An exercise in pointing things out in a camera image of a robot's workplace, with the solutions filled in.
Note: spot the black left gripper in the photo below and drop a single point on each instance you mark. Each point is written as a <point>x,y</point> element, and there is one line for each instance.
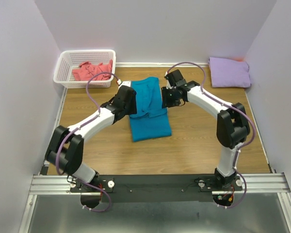
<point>133,109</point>

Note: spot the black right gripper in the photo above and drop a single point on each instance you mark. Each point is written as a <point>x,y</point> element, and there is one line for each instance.
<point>165,102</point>

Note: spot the blue t shirt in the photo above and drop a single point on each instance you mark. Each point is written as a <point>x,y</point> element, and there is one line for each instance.
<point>151,120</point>

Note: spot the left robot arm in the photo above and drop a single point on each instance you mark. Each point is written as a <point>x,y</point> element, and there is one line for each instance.
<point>65,149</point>

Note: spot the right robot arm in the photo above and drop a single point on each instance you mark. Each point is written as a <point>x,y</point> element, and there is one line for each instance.
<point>232,126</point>

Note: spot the red t shirt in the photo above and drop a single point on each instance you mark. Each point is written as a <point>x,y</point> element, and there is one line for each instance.
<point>87,70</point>

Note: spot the folded purple t shirt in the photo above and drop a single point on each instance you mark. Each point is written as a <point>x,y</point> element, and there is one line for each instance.
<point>229,73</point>

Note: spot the white plastic laundry basket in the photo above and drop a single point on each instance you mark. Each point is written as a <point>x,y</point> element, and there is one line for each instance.
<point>70,60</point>

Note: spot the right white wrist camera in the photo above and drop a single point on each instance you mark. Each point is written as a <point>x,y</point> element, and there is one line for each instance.
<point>168,86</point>

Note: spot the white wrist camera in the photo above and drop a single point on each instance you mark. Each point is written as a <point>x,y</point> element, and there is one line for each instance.
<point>123,83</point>
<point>168,86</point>

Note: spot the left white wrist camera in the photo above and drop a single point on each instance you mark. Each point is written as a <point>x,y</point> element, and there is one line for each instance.
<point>123,83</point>

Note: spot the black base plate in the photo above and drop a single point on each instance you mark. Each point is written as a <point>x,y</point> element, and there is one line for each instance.
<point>158,188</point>

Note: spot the aluminium front rail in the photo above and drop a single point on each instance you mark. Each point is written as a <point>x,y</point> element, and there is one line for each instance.
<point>256,183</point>

